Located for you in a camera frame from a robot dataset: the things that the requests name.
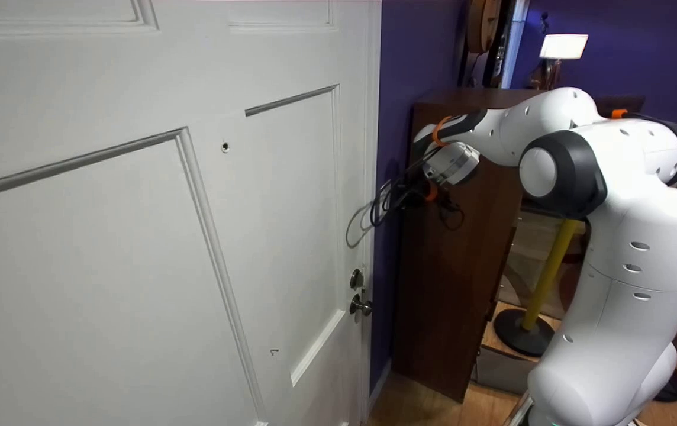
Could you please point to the dark brown wooden cabinet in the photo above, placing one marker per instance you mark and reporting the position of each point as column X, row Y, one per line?
column 448, row 300

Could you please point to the blue and white board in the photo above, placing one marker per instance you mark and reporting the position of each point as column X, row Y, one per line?
column 515, row 38

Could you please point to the dark metal door knob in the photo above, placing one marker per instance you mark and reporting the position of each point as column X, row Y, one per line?
column 361, row 306

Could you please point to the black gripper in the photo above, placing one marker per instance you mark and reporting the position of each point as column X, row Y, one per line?
column 422, row 182

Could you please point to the brown cardboard sheets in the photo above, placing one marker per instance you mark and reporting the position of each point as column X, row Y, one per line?
column 482, row 38

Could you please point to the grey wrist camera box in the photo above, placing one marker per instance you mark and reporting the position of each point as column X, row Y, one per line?
column 453, row 161

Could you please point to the yellow pole with black base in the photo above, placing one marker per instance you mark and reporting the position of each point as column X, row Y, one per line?
column 553, row 264

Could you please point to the white panel door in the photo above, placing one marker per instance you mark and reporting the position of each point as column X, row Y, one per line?
column 116, row 275

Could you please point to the bright white lamp shade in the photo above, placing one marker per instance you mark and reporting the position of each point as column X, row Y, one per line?
column 565, row 47

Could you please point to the low wooden step platform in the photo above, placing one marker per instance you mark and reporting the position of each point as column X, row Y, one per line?
column 507, row 370

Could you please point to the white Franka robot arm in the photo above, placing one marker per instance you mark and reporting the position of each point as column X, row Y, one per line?
column 630, row 262

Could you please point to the dark metal deadbolt lock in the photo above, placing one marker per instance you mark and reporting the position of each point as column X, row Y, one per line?
column 357, row 279

